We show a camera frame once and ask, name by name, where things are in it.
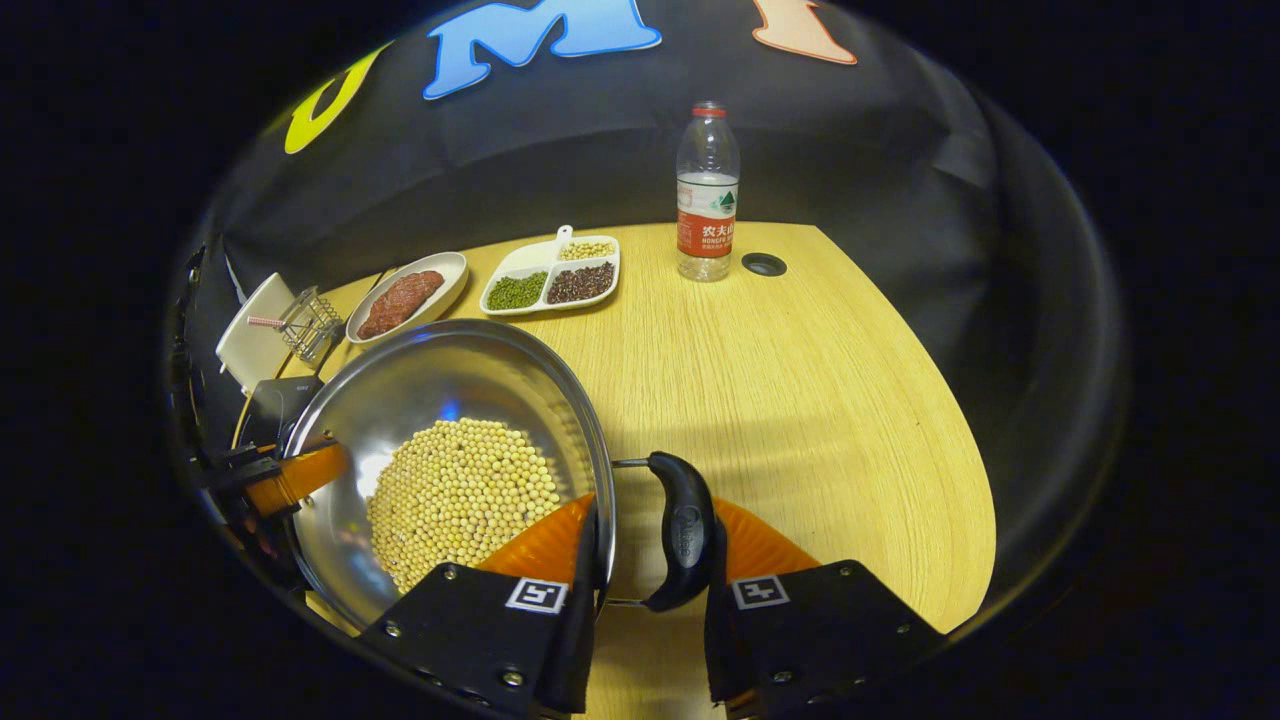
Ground white divided dish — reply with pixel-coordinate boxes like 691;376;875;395
480;225;621;317

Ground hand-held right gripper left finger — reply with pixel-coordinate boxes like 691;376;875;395
360;495;601;719

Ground black backdrop cloth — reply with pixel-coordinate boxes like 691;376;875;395
175;0;1126;601

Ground raw red meat slices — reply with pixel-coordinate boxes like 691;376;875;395
357;270;445;341

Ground wire mesh basket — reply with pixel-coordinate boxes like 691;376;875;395
278;286;344;363

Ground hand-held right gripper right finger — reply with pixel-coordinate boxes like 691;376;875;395
703;497;946;719

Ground white toaster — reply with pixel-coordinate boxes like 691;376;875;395
215;272;298;393

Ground white round plate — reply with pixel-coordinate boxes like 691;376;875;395
345;251;469;346

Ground steel pot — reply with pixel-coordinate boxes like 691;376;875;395
283;318;719;631

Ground clear plastic water bottle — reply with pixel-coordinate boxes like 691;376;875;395
676;100;741;283

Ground black induction cooktop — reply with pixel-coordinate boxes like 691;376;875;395
235;375;326;451

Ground pile of soybeans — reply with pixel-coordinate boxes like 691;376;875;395
366;418;561;594

